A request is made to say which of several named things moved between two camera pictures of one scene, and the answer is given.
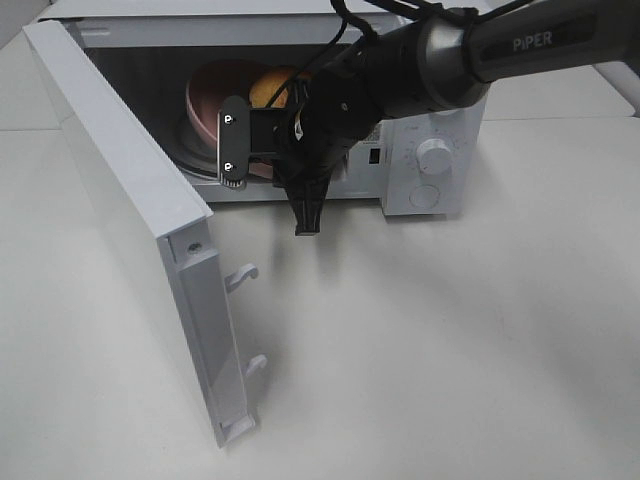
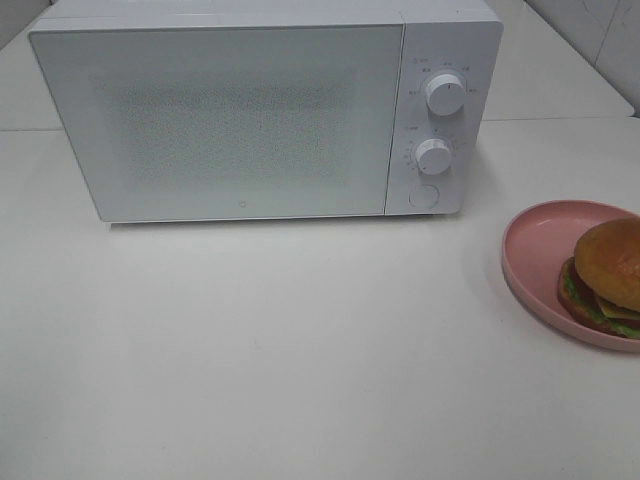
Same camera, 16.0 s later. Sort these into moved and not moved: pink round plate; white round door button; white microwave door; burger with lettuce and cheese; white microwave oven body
Moved: burger with lettuce and cheese; pink round plate; white microwave door
Not moved: white round door button; white microwave oven body
